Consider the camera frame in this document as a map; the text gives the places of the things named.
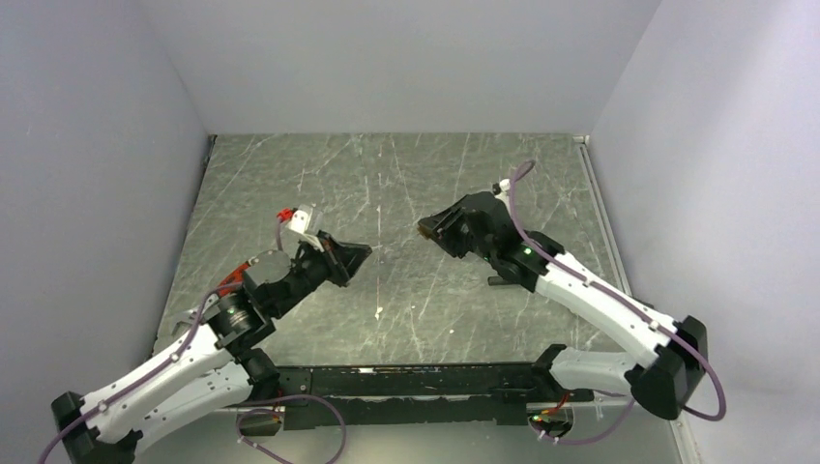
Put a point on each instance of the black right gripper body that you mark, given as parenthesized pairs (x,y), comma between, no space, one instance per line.
(464,242)

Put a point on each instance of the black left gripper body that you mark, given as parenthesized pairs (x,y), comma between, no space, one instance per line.
(310,270)

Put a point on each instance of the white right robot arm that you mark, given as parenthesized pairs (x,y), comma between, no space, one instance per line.
(660,363)

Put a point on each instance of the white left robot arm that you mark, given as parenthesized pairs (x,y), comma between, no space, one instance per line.
(215,363)

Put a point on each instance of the black foam tube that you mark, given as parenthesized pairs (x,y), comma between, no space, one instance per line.
(496,280)

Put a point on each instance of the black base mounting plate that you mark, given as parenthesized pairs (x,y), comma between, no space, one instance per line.
(505,393)

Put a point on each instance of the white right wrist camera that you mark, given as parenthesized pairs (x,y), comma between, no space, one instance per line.
(502,187)

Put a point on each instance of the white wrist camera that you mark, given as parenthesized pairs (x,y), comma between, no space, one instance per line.
(502,187)
(304,221)

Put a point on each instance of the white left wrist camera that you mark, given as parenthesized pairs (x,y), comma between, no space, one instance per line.
(304,221)

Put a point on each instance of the adjustable wrench red handle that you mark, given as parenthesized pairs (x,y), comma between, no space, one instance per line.
(184,320)

